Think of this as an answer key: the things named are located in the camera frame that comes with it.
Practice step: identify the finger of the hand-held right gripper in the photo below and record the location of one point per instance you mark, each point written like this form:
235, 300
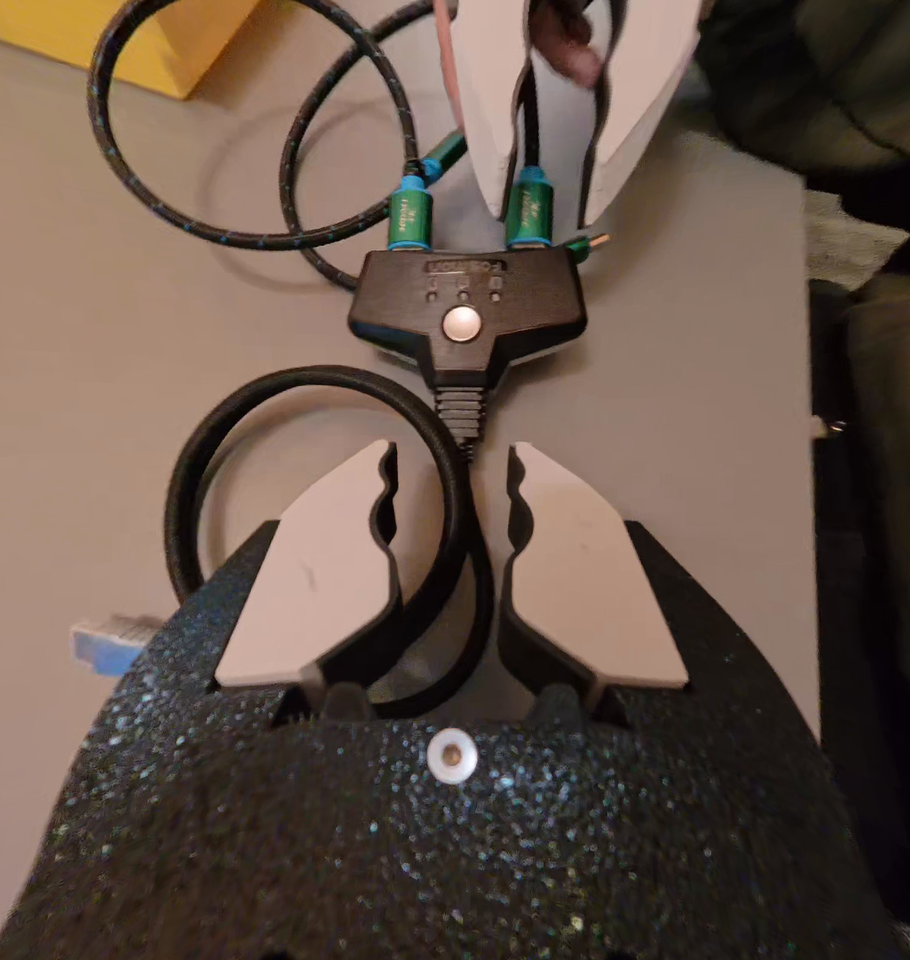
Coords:
489, 75
642, 75

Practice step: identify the person's right hand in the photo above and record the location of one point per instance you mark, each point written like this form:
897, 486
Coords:
567, 52

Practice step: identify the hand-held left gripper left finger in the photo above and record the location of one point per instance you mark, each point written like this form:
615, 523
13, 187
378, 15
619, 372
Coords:
312, 577

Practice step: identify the grey desk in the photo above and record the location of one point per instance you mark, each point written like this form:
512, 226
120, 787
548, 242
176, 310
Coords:
687, 375

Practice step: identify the person's leg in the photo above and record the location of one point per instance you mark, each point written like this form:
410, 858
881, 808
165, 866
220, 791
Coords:
897, 450

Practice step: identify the yellow plastic box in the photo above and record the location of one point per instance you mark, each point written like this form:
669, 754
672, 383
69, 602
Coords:
50, 22

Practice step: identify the person's right forearm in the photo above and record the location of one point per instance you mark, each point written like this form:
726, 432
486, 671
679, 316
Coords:
837, 75

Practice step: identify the small metal buckle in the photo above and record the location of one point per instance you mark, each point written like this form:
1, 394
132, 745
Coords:
831, 427

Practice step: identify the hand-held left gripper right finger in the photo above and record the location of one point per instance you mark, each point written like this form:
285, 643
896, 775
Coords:
590, 585

